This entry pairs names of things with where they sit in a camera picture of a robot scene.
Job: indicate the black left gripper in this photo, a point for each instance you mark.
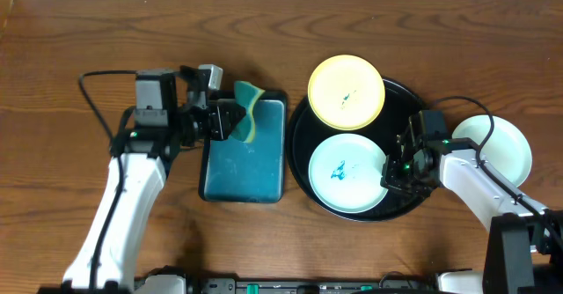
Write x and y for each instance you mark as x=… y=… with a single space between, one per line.
x=222 y=121

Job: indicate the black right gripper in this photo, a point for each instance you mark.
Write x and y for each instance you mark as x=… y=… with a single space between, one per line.
x=390 y=179

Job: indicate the green and yellow sponge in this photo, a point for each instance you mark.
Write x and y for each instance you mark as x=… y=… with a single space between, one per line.
x=247 y=96

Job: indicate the light blue plate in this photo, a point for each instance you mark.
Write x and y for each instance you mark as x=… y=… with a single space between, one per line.
x=345 y=173

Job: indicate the pale green plate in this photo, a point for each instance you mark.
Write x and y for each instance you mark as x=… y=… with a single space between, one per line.
x=507 y=149

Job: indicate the yellow plate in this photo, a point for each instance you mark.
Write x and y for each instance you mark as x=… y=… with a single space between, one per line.
x=346 y=92

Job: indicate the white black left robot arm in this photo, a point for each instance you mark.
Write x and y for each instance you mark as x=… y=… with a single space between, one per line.
x=149 y=138

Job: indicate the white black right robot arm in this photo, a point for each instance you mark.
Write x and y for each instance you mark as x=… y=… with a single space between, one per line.
x=524 y=250

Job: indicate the teal rectangular water tray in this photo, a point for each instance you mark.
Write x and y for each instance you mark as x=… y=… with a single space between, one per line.
x=233 y=171

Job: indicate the black round tray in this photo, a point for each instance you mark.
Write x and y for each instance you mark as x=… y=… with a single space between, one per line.
x=306 y=131

